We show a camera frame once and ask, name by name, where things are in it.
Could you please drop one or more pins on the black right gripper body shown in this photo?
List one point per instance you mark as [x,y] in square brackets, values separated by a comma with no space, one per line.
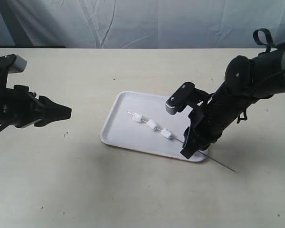
[209,122]

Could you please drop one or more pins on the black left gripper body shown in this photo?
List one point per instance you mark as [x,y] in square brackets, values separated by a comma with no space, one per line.
[19,107]

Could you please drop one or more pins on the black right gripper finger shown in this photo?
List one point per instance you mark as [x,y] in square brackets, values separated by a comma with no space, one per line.
[189,148]
[205,147]

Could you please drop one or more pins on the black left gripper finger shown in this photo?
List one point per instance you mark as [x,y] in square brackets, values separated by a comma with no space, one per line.
[44,122]
[52,110]

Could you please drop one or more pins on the white marshmallow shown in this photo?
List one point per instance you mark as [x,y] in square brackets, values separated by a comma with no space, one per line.
[152,125]
[166,133]
[137,118]

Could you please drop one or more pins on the thin metal skewer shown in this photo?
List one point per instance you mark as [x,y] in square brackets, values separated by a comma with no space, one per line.
[218,162]

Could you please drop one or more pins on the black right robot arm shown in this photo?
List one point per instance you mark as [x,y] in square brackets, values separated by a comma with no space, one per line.
[246,82]

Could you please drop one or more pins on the white rectangular plastic tray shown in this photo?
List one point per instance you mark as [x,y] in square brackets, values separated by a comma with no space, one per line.
[120,130]

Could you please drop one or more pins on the white wrinkled backdrop cloth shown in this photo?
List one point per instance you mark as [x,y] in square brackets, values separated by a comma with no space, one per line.
[139,23]

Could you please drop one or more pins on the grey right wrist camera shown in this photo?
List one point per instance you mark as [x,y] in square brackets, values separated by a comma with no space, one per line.
[186,95]

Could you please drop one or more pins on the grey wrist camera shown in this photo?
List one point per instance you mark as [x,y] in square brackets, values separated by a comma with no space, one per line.
[16,64]
[186,95]

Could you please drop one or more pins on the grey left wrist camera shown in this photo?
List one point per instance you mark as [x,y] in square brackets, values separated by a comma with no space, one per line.
[16,64]

